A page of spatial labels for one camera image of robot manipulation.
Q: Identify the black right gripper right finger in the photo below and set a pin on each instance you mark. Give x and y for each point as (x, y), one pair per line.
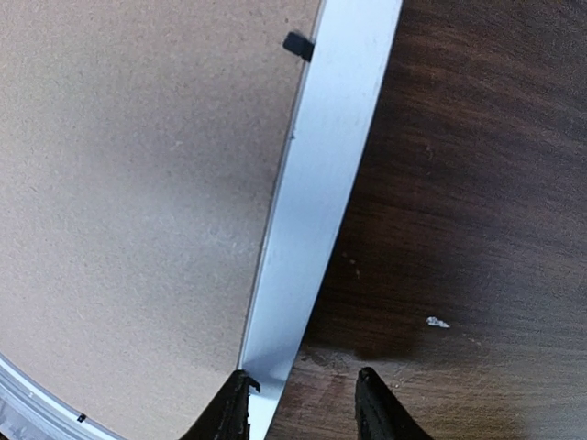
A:
(379, 414)

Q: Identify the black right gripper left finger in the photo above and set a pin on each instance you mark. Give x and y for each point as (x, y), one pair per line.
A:
(226, 417)

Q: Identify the brown backing board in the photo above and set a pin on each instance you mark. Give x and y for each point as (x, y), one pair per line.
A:
(140, 143)

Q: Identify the white picture frame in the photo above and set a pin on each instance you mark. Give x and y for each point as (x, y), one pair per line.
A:
(344, 58)

